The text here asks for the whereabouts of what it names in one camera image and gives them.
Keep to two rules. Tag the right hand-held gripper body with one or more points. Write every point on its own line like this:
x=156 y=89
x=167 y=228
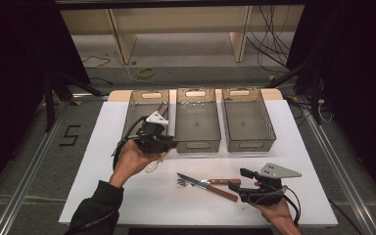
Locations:
x=264 y=192

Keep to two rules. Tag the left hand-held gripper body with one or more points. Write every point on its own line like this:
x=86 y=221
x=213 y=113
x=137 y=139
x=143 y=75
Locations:
x=151 y=138

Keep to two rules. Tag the amber translucent plastic spoon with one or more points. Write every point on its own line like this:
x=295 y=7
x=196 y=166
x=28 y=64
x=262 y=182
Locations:
x=152 y=167

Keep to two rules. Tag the grey translucent plastic bin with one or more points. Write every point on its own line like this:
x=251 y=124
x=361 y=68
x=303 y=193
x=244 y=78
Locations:
x=197 y=124
x=143 y=111
x=248 y=122

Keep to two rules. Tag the person's right hand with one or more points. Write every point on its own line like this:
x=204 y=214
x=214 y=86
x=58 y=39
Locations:
x=280 y=217

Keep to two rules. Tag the person's left hand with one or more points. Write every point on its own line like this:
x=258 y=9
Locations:
x=130 y=163

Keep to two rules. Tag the white table sheet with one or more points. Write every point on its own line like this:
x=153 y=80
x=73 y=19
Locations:
x=163 y=209

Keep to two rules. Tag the yellow tape roll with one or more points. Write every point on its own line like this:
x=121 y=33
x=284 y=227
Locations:
x=145 y=72

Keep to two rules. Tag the light wooden desk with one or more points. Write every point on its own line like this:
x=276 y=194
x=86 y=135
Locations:
x=125 y=42

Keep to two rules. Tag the black metal stand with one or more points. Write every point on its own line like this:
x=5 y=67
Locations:
x=49 y=104
x=315 y=98

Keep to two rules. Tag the black curtain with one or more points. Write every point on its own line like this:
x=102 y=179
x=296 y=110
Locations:
x=13 y=81
x=355 y=81

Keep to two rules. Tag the aluminium floor rail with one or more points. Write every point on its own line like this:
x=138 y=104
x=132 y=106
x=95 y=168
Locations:
x=342 y=176
x=29 y=182

